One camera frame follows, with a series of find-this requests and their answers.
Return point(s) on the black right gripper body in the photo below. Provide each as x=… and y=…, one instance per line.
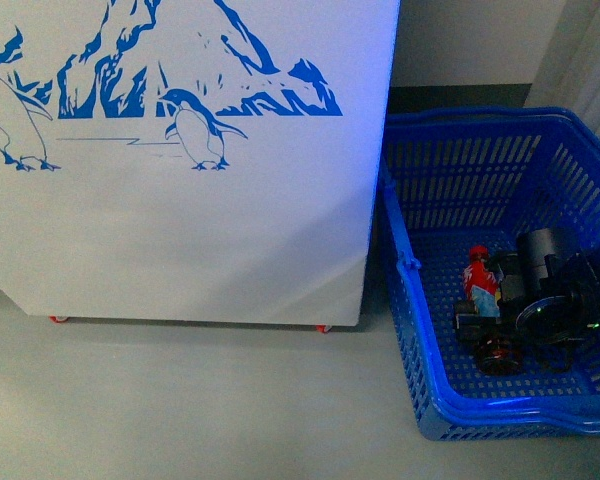
x=496, y=344

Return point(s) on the red blue drink bottle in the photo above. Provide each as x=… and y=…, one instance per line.
x=479, y=284

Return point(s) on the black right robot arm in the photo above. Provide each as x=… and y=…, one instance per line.
x=541, y=299

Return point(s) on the blue plastic shopping basket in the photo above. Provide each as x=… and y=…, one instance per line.
x=452, y=179

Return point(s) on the white pleated curtain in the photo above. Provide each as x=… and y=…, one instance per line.
x=569, y=73

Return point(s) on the white blue chest freezer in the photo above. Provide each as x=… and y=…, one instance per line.
x=191, y=160

